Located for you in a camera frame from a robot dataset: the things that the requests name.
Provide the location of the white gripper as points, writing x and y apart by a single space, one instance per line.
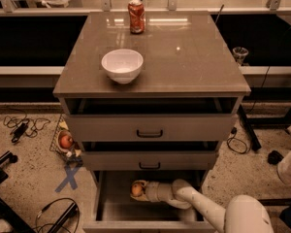
152 191

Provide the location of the orange fruit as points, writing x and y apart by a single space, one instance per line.
137 190

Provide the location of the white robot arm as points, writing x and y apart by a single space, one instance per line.
244 214

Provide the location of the open bottom drawer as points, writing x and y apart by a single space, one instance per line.
115 211

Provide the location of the grey drawer cabinet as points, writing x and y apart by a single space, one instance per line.
187 72

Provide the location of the blue tape cross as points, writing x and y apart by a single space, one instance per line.
70 178

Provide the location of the red apple in basket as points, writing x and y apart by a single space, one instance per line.
66 141

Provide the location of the white ceramic bowl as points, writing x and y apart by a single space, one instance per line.
122 66

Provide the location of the black office chair base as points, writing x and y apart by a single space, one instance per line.
274 158

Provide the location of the black stand bottom left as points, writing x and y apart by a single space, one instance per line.
10 220

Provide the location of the clear plastic cup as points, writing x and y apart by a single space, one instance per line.
240 54

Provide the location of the red soda can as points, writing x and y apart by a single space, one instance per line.
136 12

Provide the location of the middle drawer with handle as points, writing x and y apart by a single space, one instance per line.
148 160

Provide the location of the drawer with handle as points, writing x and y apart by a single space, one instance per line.
149 128
148 160

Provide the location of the top drawer with handle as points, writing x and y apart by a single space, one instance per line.
149 128

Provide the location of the black wire basket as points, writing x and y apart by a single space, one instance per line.
70 155

